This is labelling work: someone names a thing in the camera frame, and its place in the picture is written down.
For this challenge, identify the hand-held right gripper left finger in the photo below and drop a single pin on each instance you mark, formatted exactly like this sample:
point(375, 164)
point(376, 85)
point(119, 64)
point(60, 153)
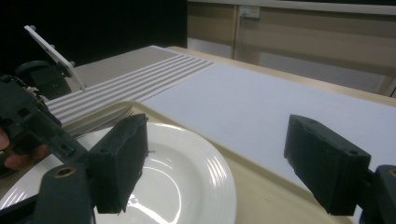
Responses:
point(121, 165)

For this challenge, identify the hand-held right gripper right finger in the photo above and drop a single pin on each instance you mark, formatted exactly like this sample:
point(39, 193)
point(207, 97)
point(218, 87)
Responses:
point(327, 168)

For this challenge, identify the metal fork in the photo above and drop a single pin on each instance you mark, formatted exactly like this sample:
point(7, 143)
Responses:
point(109, 118)

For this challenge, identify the beige tray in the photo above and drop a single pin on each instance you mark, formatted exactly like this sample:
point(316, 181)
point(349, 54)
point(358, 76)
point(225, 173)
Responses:
point(264, 199)

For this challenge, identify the white plate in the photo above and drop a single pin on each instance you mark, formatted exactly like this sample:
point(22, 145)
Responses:
point(193, 174)

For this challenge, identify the grey striped placemat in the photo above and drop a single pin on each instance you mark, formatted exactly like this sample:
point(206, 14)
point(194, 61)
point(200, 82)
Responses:
point(140, 71)

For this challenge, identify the white table mat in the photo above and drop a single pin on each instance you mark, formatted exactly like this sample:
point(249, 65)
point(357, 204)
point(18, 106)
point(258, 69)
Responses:
point(249, 99)

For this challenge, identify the black curtain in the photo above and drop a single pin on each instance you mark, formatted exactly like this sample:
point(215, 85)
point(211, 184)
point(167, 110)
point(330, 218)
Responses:
point(109, 28)

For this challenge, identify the wooden counter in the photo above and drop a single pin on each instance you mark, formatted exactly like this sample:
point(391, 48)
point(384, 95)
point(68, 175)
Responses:
point(311, 40)

